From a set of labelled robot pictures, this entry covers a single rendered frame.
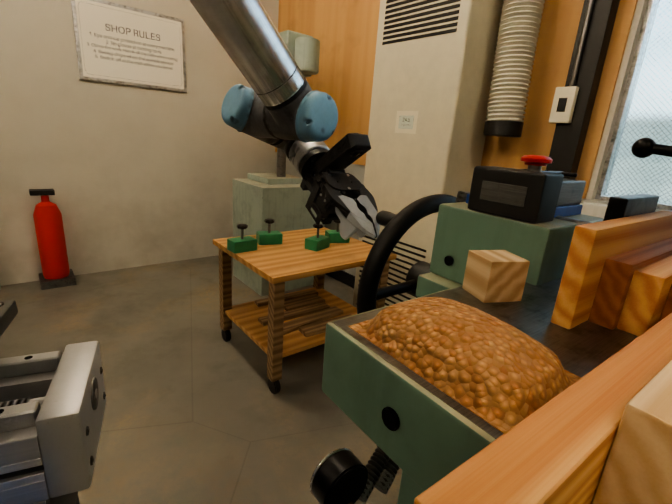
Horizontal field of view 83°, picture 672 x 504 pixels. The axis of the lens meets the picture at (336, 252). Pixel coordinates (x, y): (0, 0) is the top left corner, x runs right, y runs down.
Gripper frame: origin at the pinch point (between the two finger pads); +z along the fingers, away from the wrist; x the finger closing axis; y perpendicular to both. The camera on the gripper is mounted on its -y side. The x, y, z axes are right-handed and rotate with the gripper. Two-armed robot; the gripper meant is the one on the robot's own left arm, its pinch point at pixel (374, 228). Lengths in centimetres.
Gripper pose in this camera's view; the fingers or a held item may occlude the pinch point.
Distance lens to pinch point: 61.5
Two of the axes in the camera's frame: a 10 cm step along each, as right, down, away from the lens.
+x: -8.1, 1.0, -5.8
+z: 4.6, 7.2, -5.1
